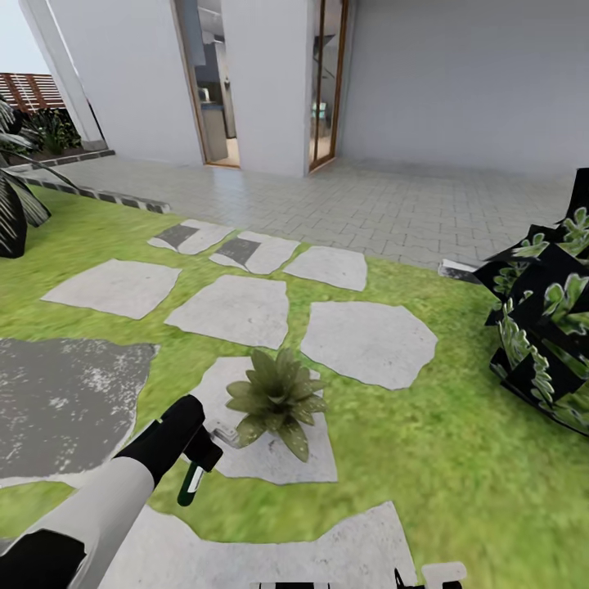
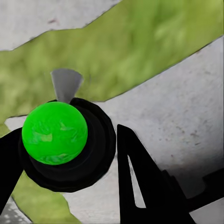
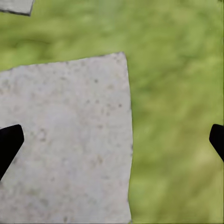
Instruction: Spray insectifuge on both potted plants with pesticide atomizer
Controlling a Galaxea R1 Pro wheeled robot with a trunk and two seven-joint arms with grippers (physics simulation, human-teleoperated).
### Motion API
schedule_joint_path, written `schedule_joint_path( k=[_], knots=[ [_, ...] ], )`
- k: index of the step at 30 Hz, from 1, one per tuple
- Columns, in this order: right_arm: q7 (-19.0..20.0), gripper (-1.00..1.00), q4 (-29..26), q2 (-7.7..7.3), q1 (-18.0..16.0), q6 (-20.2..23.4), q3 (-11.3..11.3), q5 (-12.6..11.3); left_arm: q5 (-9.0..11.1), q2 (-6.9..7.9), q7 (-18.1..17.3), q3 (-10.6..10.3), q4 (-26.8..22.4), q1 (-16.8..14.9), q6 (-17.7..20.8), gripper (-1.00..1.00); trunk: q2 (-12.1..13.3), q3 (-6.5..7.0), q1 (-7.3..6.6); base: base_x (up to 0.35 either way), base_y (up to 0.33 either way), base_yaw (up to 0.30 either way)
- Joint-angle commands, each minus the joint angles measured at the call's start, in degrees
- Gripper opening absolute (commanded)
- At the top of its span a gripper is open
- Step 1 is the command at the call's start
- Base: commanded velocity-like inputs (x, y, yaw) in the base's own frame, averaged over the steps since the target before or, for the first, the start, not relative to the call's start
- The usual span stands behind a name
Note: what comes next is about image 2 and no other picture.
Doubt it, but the insectifuge atomizer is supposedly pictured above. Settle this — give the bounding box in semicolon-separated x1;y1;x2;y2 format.
18;68;117;193

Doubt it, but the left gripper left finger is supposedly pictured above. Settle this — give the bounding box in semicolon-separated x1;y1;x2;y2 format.
0;127;24;215

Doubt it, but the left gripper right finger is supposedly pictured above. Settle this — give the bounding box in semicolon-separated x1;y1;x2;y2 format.
116;124;196;224

